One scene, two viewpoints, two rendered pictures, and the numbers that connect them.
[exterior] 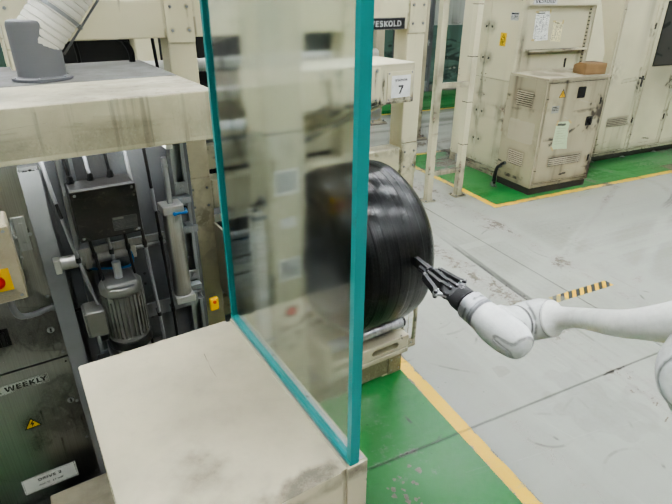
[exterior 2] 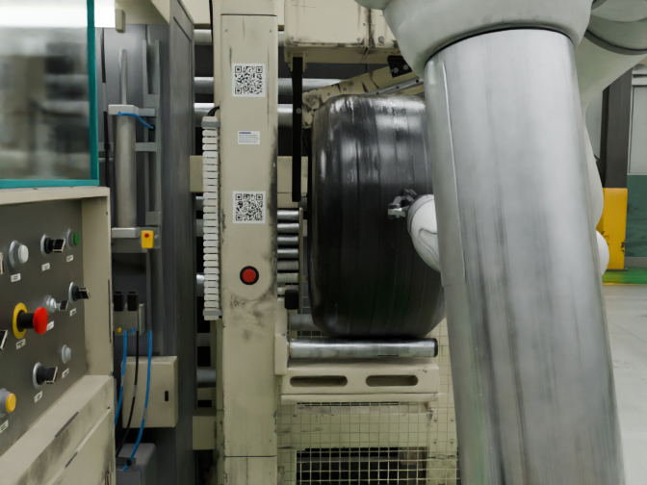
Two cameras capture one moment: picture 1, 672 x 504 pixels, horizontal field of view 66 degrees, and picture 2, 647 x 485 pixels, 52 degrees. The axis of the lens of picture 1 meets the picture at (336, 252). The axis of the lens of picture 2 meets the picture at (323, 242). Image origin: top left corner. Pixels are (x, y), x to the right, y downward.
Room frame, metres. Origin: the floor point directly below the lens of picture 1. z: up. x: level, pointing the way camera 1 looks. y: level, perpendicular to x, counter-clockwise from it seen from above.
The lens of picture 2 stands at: (0.19, -0.77, 1.28)
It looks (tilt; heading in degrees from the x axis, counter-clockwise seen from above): 5 degrees down; 29
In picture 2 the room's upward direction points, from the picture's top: straight up
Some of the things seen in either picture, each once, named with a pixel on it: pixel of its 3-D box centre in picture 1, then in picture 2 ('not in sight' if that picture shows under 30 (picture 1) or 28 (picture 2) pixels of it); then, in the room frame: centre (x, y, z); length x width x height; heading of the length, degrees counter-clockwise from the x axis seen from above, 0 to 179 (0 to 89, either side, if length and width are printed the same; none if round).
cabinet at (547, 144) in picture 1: (550, 131); not in sight; (5.90, -2.42, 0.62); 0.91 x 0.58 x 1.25; 116
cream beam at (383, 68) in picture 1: (330, 84); (391, 31); (1.99, 0.02, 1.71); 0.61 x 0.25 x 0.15; 122
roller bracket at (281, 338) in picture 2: not in sight; (282, 334); (1.58, 0.12, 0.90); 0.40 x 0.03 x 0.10; 32
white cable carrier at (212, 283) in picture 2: not in sight; (214, 218); (1.45, 0.23, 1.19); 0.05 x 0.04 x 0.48; 32
